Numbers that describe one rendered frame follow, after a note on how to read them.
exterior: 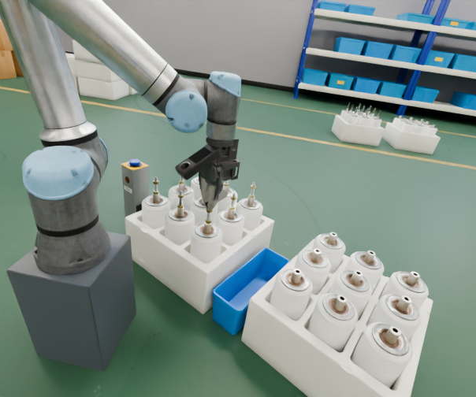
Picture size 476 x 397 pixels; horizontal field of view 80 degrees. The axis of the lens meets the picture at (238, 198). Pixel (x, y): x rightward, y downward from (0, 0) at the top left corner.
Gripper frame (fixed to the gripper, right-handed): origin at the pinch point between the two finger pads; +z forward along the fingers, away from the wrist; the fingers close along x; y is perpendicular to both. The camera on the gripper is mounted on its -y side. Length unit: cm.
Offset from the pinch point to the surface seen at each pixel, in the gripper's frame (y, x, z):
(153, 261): -10.1, 14.0, 27.0
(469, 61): 542, 74, -60
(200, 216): 6.2, 11.0, 12.1
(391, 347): 10, -53, 9
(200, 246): -3.2, -2.6, 11.8
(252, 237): 18.1, -3.9, 16.3
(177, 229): -4.7, 7.9, 11.8
